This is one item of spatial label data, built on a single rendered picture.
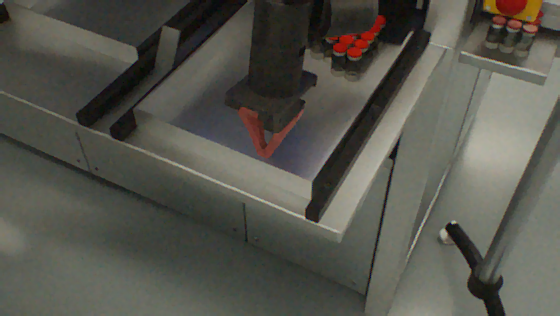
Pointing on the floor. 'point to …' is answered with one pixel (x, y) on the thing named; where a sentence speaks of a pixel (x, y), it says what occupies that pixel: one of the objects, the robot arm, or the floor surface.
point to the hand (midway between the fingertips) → (264, 150)
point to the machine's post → (416, 154)
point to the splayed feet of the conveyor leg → (453, 234)
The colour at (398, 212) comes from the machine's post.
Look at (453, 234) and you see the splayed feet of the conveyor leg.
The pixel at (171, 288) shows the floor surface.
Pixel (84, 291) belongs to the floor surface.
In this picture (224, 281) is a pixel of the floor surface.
